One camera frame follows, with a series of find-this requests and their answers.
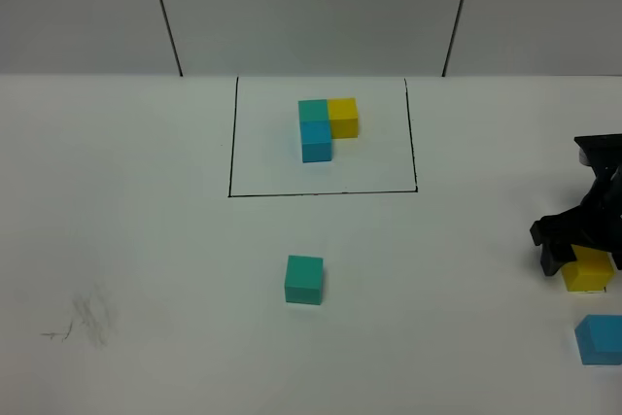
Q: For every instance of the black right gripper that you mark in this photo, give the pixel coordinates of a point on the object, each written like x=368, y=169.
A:
x=596, y=221

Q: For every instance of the yellow template block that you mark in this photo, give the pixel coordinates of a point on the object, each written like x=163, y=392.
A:
x=343, y=118

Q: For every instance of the blue template block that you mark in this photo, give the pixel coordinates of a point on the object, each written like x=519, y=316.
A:
x=316, y=141

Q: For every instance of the green template block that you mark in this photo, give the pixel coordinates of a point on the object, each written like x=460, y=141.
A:
x=312, y=110

